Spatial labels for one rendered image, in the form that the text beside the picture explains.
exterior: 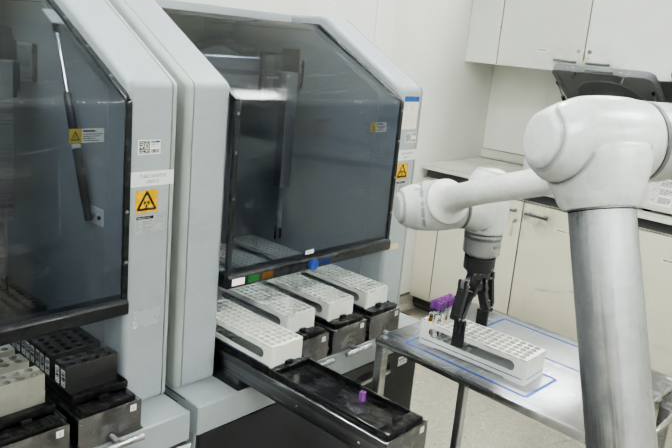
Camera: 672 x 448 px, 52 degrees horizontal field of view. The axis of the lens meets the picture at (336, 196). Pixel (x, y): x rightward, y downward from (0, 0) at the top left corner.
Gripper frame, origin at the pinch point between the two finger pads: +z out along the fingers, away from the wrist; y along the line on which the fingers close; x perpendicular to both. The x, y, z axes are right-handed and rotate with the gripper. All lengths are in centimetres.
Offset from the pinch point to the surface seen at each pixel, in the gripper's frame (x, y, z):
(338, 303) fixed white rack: 34.6, -10.2, 1.2
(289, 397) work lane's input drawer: 15.9, -45.9, 8.7
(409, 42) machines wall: 148, 164, -71
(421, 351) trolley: 7.5, -9.0, 5.3
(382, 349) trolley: 17.7, -11.2, 8.0
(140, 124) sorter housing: 41, -69, -48
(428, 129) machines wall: 148, 192, -23
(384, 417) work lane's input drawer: -4.3, -38.5, 7.1
